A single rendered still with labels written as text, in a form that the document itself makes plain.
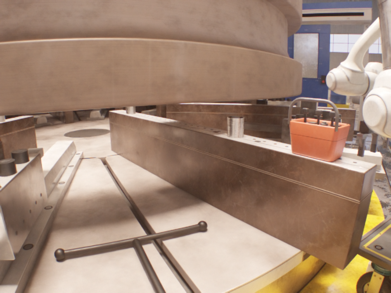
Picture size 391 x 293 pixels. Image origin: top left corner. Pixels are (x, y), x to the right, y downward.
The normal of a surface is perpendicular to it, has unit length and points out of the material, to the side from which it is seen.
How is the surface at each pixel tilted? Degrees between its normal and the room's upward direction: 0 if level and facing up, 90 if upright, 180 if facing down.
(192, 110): 90
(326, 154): 97
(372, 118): 95
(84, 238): 0
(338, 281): 0
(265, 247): 0
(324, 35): 90
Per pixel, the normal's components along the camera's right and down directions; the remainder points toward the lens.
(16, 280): 0.00, -0.97
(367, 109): -0.98, 0.14
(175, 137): -0.79, 0.14
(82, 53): 0.38, 0.22
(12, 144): 0.99, 0.03
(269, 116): -0.13, 0.23
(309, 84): -0.53, 0.20
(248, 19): 0.71, 0.17
